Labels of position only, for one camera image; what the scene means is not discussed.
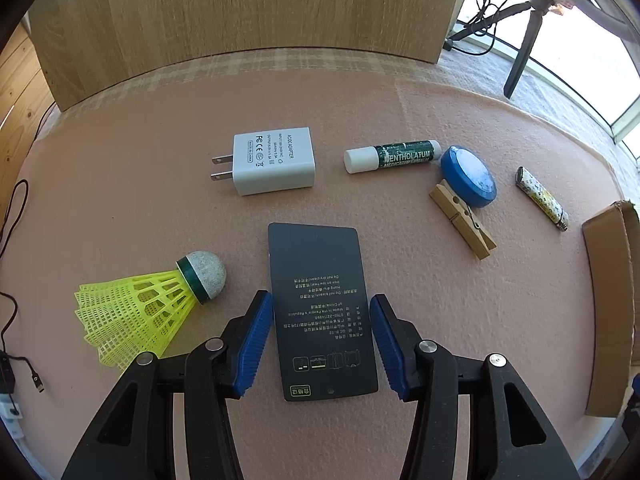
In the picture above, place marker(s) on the white window frame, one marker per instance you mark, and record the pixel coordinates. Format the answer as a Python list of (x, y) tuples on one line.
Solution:
[(625, 125)]

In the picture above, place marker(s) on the dark printed card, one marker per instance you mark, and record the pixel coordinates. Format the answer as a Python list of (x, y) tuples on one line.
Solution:
[(320, 285)]

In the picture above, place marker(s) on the light wooden board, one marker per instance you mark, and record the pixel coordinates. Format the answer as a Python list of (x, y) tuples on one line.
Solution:
[(250, 10)]

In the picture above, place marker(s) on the pink blanket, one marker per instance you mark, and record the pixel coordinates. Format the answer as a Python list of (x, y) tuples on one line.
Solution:
[(150, 185)]

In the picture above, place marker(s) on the cardboard box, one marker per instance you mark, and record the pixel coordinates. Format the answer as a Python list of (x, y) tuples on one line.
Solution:
[(607, 310)]

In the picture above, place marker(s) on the yellow shuttlecock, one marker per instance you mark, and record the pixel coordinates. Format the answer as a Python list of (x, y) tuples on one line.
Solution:
[(130, 310)]

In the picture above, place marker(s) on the wooden slat panel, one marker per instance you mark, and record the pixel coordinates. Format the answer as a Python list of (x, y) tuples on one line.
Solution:
[(20, 100)]

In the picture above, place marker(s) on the checked cloth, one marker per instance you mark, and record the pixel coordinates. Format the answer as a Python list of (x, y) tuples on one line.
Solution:
[(550, 110)]

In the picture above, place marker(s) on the white power adapter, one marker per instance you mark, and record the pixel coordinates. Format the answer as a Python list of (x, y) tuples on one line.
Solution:
[(275, 160)]

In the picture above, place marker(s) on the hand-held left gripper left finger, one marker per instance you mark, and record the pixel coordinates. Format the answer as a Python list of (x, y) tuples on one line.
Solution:
[(255, 340)]

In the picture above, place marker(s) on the blue round tin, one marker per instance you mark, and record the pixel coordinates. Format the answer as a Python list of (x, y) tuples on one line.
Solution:
[(467, 175)]

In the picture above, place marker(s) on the wooden clothespin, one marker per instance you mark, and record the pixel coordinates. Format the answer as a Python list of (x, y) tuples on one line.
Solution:
[(460, 217)]

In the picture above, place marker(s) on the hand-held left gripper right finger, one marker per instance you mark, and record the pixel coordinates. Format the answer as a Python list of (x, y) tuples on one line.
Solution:
[(385, 345)]

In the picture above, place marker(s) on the green lip balm stick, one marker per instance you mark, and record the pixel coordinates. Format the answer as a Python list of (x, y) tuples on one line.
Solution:
[(395, 156)]

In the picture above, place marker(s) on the white power strip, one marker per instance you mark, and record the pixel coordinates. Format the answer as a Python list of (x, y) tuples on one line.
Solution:
[(10, 415)]

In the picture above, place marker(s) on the black tripod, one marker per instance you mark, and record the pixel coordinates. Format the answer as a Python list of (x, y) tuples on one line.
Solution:
[(517, 70)]

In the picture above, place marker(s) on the black charger plug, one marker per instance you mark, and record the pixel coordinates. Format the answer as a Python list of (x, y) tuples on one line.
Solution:
[(6, 372)]

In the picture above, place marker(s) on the patterned lighter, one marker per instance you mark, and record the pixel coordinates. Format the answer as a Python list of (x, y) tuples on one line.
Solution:
[(542, 199)]

